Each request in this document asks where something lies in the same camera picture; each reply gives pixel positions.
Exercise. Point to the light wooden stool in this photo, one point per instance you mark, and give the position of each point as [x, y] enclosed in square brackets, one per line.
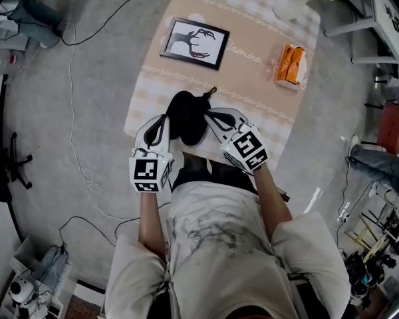
[369, 241]

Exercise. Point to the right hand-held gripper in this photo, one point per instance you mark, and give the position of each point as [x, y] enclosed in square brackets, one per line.
[249, 148]

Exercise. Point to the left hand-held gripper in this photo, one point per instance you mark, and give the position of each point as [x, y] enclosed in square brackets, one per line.
[146, 171]

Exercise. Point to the person's white shirt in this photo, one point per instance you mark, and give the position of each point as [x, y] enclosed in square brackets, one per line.
[226, 254]

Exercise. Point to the white desk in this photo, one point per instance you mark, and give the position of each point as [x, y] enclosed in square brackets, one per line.
[385, 18]

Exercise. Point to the row of clear water jugs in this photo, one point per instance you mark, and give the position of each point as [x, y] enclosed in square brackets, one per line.
[3, 63]

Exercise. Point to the pink jacket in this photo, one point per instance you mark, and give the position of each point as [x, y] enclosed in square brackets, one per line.
[395, 128]

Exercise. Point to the person's left forearm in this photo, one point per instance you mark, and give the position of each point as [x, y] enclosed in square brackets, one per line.
[151, 224]

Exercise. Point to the beige checked tablecloth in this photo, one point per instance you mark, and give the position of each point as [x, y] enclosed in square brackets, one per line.
[249, 75]

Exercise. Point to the white vase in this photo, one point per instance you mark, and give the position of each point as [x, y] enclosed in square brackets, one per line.
[292, 5]

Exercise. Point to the black glasses case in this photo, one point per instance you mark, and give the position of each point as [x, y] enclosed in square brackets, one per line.
[189, 121]

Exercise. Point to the orange tissue pack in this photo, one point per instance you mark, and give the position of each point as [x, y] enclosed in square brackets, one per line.
[289, 66]

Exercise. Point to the black framed antler picture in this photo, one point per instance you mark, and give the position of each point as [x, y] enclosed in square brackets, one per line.
[194, 42]

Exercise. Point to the person's right forearm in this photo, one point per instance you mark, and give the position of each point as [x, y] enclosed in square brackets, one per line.
[271, 201]

